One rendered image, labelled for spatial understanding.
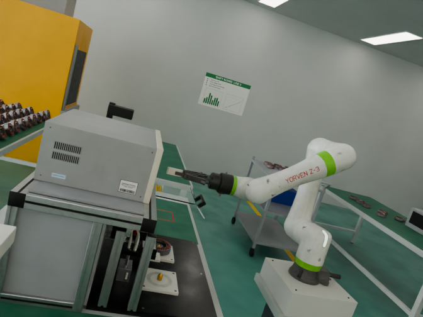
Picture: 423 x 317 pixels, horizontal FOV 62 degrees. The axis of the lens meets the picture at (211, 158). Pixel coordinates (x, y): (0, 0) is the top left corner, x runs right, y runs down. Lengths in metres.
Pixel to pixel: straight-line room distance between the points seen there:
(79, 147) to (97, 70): 5.45
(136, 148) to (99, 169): 0.14
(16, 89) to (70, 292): 3.95
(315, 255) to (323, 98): 5.93
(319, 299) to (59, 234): 1.08
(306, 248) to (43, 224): 1.10
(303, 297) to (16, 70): 4.28
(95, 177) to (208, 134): 5.60
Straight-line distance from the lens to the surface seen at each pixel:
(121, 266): 1.45
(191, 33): 6.68
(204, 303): 1.47
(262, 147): 7.09
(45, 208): 1.17
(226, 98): 6.76
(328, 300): 1.70
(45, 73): 4.92
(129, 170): 1.24
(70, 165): 1.26
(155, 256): 1.41
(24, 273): 1.30
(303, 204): 1.79
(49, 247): 1.24
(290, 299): 1.61
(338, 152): 1.61
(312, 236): 1.68
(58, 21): 4.91
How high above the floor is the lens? 1.55
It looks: 10 degrees down
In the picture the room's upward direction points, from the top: 17 degrees clockwise
